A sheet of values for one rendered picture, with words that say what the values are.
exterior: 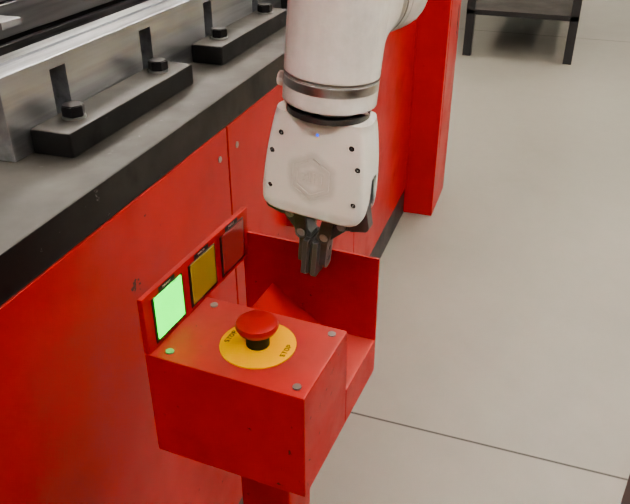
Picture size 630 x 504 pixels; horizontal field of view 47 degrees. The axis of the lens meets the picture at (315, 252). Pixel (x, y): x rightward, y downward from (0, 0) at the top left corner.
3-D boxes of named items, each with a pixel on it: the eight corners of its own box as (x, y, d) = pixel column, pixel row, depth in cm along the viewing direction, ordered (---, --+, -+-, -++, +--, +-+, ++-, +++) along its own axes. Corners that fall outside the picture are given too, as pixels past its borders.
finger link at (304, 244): (281, 209, 69) (277, 267, 73) (311, 217, 68) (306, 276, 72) (294, 195, 72) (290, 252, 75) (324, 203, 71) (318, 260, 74)
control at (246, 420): (305, 498, 67) (303, 342, 58) (158, 449, 72) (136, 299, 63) (374, 370, 83) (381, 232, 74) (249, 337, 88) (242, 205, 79)
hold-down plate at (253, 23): (222, 65, 114) (221, 46, 113) (192, 62, 115) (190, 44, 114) (288, 24, 139) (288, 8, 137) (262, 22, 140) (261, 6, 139)
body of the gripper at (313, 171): (258, 95, 62) (254, 209, 68) (370, 121, 59) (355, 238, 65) (294, 72, 68) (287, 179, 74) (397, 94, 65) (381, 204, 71)
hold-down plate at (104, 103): (73, 159, 81) (69, 134, 80) (33, 153, 83) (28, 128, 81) (194, 83, 106) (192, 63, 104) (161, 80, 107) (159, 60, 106)
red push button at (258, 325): (268, 367, 65) (266, 335, 63) (229, 356, 67) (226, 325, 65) (286, 342, 68) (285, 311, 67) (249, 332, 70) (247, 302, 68)
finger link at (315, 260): (313, 218, 68) (307, 276, 72) (344, 226, 67) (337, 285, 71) (325, 204, 71) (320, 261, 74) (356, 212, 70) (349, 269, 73)
